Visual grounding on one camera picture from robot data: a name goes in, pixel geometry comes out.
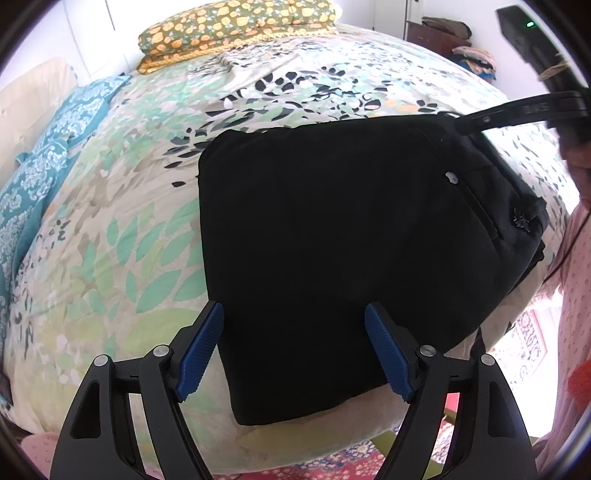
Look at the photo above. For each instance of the red floral rug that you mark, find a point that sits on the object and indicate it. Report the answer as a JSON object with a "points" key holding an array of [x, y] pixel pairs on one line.
{"points": [[341, 466]]}

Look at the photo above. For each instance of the pink dotted clothing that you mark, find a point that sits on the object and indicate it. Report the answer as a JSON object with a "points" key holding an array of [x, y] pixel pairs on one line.
{"points": [[572, 323]]}

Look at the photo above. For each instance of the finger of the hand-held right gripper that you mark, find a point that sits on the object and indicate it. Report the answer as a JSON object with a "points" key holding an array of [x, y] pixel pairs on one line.
{"points": [[526, 110]]}

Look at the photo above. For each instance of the black pants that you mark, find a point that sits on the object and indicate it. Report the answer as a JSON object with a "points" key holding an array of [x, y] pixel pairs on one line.
{"points": [[341, 240]]}

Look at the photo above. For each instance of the pile of folded clothes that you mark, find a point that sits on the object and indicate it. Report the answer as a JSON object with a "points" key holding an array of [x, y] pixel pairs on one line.
{"points": [[475, 60]]}

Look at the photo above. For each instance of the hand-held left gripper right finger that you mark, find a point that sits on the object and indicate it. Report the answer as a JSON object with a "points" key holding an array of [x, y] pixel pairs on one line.
{"points": [[390, 355]]}

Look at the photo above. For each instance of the cream pillow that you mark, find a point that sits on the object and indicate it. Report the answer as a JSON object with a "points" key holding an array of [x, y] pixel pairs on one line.
{"points": [[32, 97]]}

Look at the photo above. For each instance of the teal patterned pillow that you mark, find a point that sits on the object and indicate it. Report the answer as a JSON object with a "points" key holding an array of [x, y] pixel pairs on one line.
{"points": [[55, 138]]}

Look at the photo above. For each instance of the person's right forearm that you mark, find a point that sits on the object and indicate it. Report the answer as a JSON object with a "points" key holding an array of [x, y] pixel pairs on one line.
{"points": [[579, 170]]}

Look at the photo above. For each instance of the brown wooden cabinet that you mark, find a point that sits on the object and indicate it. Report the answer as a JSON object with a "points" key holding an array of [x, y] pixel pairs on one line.
{"points": [[425, 39]]}

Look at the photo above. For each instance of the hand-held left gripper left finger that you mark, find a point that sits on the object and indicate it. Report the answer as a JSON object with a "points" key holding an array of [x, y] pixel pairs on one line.
{"points": [[199, 355]]}

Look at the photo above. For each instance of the leaf print bed sheet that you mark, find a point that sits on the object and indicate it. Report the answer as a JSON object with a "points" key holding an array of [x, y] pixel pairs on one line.
{"points": [[129, 240]]}

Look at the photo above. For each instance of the olive folded cloth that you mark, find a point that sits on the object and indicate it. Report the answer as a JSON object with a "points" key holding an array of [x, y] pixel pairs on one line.
{"points": [[445, 26]]}

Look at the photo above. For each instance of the yellow patterned pillow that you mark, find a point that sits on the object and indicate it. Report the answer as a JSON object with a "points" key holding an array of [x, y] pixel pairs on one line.
{"points": [[221, 27]]}

